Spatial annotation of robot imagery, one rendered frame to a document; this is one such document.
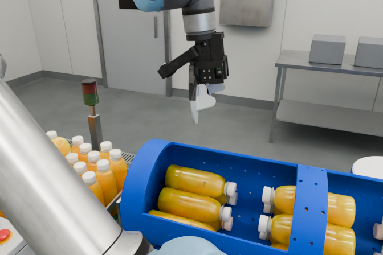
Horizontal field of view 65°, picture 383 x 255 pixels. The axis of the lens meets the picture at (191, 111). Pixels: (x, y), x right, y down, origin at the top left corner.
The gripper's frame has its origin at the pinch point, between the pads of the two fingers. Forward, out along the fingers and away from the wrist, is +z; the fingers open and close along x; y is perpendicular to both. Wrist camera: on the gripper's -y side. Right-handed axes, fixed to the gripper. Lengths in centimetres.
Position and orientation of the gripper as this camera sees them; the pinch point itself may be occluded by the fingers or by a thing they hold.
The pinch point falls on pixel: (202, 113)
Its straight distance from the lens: 76.9
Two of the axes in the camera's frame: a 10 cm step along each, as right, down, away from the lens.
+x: 2.8, -3.5, 8.9
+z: 1.2, 9.3, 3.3
